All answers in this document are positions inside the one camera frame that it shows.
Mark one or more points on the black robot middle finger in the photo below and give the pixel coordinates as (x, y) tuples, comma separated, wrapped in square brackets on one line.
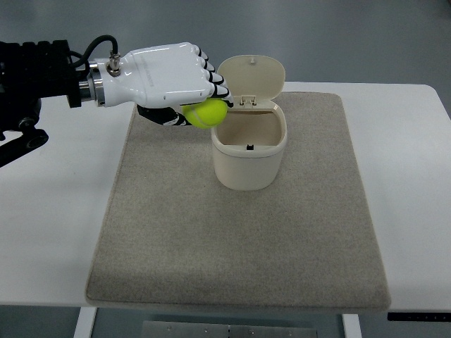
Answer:
[(216, 79)]

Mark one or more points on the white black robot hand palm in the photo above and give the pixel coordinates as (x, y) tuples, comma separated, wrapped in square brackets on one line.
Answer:
[(152, 77)]

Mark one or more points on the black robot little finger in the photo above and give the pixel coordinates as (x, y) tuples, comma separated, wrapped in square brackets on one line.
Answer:
[(200, 53)]

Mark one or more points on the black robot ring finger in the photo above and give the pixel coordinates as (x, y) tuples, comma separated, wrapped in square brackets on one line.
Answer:
[(208, 66)]

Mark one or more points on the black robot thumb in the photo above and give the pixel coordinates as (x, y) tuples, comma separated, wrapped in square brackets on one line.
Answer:
[(163, 116)]

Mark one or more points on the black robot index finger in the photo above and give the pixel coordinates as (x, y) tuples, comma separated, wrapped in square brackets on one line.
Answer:
[(222, 93)]

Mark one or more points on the yellow tennis ball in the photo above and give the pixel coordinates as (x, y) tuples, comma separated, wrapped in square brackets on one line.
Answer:
[(207, 114)]

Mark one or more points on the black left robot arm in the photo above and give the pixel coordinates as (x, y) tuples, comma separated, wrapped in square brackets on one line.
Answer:
[(33, 71)]

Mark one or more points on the beige bin with open lid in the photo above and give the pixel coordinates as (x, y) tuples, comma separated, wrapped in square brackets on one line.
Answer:
[(248, 145)]

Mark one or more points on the grey felt mat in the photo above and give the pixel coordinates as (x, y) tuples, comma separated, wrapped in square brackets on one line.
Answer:
[(174, 236)]

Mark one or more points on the white table leg left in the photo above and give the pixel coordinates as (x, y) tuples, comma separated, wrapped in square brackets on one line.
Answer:
[(85, 322)]

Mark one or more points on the white table leg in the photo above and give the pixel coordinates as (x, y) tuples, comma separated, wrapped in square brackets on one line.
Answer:
[(85, 322), (351, 326)]

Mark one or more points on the white table leg right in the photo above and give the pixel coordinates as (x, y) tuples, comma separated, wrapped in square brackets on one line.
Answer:
[(351, 326)]

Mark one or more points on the black table control panel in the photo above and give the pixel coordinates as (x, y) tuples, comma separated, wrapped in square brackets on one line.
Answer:
[(421, 317)]

